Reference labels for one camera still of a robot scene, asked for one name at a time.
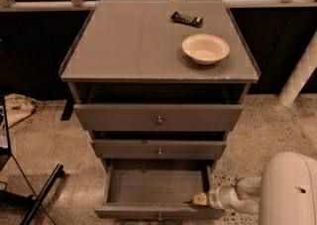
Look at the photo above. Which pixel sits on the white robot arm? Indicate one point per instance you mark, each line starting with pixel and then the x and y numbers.
pixel 286 193

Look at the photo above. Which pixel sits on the grey middle drawer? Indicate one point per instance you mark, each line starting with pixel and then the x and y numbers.
pixel 159 149

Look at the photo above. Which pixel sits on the white bowl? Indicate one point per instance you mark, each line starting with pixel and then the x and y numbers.
pixel 205 49

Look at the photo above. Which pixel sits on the beige cloth bag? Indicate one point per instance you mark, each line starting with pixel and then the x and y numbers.
pixel 20 107

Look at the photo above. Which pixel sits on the white diagonal pillar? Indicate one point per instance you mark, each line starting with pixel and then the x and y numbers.
pixel 300 75

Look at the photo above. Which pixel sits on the dark snack bar wrapper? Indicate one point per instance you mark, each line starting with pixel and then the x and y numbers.
pixel 187 20

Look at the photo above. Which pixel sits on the grey drawer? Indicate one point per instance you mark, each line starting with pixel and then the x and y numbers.
pixel 156 190
pixel 157 117
pixel 159 149

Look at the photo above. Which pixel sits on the grey bottom drawer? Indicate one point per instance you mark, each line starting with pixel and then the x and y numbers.
pixel 156 190

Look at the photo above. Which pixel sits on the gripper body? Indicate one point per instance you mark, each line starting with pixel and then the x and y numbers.
pixel 213 198

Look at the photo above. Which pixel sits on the black tripod stand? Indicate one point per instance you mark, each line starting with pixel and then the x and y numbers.
pixel 34 201

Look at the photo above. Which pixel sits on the grey drawer cabinet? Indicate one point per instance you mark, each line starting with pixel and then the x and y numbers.
pixel 130 53

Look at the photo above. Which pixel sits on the grey top drawer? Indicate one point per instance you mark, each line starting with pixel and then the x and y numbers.
pixel 157 117

